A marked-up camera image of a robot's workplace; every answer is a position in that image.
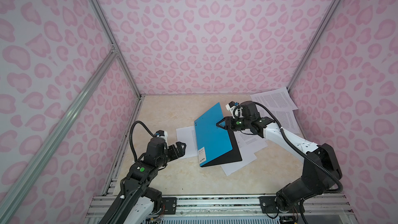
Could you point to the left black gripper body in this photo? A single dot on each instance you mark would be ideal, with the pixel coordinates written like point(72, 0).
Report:
point(169, 154)

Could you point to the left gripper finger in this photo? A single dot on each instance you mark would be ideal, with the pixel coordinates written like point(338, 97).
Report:
point(179, 145)
point(178, 153)

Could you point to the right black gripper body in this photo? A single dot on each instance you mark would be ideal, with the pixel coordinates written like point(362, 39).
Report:
point(239, 123)

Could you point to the printed paper sheet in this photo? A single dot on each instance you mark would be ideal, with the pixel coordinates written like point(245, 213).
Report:
point(187, 135)
point(248, 145)

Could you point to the blue black file folder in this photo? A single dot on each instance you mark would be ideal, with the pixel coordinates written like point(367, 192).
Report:
point(216, 145)

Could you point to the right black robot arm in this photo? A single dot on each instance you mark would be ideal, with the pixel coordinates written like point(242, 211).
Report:
point(321, 170)

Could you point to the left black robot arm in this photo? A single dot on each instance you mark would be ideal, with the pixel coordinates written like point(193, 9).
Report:
point(136, 200)

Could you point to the printed paper sheet far corner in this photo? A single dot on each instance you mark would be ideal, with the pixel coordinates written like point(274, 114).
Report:
point(278, 99)

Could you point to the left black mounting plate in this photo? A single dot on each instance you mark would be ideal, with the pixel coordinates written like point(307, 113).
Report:
point(165, 206)

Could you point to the black mounting plate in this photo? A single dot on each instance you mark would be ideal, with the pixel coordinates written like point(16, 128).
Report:
point(165, 206)
point(269, 205)

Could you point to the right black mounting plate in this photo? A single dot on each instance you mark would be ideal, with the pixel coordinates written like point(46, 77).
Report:
point(269, 205)

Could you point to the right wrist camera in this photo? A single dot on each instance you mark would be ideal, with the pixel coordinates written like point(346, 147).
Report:
point(232, 106)

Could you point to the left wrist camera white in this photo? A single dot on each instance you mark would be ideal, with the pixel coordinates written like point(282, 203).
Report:
point(161, 134)

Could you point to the printed paper sheet right wall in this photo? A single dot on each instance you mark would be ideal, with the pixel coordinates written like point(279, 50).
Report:
point(287, 120)

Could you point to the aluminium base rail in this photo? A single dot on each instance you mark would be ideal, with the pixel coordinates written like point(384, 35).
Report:
point(245, 209)

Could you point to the aluminium frame strut diagonal left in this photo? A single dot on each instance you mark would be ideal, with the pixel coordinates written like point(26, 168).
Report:
point(31, 173)

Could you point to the aluminium frame post back right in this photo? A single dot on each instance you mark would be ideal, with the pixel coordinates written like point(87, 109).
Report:
point(324, 23)

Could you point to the aluminium frame post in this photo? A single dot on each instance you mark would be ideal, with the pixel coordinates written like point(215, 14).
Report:
point(104, 23)
point(324, 23)

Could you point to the aluminium frame post back left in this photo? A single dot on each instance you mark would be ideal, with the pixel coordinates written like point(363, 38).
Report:
point(104, 23)

